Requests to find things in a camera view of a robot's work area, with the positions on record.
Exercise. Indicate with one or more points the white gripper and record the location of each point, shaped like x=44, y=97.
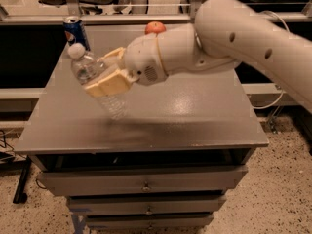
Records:
x=142, y=59

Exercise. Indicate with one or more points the clear plastic water bottle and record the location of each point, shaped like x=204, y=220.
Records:
x=87, y=67

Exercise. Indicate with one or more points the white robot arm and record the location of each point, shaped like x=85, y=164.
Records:
x=223, y=31

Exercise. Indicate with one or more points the red apple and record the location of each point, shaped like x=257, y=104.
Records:
x=155, y=27

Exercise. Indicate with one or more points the blue pepsi soda can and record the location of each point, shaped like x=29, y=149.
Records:
x=75, y=31

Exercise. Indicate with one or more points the grey drawer cabinet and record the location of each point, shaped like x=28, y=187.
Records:
x=191, y=120

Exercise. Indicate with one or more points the top grey drawer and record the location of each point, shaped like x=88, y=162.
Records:
x=90, y=183

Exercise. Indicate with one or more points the grey drawer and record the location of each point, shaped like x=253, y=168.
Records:
x=148, y=221
x=147, y=204
x=90, y=183

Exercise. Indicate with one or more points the middle grey drawer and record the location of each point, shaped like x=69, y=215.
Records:
x=147, y=204

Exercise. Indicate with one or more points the black stand leg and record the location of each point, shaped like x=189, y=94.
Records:
x=20, y=196

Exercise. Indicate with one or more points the bottom grey drawer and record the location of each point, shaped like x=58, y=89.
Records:
x=148, y=221

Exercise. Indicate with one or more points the metal railing frame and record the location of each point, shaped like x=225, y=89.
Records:
x=28, y=12

